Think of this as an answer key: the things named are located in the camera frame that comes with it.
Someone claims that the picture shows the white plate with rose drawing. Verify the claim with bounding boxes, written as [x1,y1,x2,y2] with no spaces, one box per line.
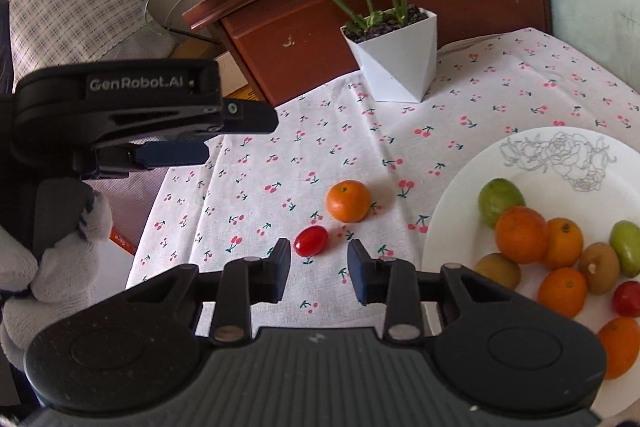
[423,128,639,419]

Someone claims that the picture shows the orange mandarin plate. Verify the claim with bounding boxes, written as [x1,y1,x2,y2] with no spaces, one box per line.
[541,218,584,271]
[537,268,588,319]
[598,317,640,381]

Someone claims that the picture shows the white gloved left hand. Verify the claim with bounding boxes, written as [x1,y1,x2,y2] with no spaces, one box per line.
[1,192,113,371]

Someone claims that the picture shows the green jujube fruit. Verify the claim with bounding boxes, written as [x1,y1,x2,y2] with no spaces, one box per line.
[608,220,640,279]

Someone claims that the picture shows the red cherry tomato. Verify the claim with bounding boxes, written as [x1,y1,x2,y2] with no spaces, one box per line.
[294,225,329,258]
[612,281,640,319]

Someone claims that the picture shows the orange mandarin right plate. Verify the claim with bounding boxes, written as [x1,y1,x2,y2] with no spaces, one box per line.
[598,317,640,381]

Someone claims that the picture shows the brown longan fruit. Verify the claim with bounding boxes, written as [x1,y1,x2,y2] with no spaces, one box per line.
[473,253,522,291]

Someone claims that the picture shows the cardboard box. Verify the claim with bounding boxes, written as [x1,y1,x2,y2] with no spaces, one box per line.
[170,38,259,101]

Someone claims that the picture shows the cherry print tablecloth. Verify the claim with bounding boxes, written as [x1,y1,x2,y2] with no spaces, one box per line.
[128,29,639,327]

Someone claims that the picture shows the brown longan with stem scar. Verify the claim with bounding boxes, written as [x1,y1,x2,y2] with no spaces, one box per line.
[578,243,620,296]

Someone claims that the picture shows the red cherry tomato on plate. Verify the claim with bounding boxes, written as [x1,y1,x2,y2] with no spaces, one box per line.
[612,281,640,319]

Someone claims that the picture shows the orange mandarin cloth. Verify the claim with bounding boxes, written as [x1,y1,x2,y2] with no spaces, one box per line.
[495,206,548,265]

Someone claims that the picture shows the white geometric plant pot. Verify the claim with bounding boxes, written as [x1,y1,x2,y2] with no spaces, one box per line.
[341,8,438,103]

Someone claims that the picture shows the orange mandarin middle plate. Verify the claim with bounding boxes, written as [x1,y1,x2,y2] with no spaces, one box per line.
[537,268,588,319]

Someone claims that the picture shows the green jujube on plate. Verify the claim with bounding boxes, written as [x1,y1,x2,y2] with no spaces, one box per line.
[477,178,526,229]

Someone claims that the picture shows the orange mandarin upper plate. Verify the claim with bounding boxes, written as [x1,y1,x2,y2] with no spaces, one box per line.
[541,218,584,271]

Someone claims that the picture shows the orange mandarin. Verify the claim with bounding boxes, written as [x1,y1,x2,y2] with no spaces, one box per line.
[326,180,371,223]

